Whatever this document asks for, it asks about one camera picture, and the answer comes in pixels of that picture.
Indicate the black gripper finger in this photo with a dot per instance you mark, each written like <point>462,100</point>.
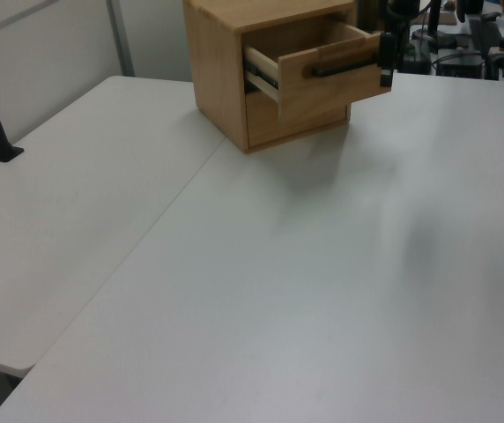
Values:
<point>386,57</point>
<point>398,50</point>

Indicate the grey metal partition post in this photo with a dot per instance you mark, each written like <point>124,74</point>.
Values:
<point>120,35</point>

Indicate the closed wooden drawer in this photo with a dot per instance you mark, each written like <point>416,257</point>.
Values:
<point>313,128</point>

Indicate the black equipment box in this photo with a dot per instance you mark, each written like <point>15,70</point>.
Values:
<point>459,65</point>

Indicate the wooden drawer cabinet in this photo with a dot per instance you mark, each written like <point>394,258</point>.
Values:
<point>217,66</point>

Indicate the wooden drawer with rails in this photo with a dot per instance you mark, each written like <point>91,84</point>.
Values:
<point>335,94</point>

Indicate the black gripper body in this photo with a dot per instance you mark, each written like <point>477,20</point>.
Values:
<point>402,13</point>

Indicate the black stand with round base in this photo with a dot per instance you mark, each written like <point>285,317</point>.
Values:
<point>435,37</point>

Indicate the silver clamp with black knob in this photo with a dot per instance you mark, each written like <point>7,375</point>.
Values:
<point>501,55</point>

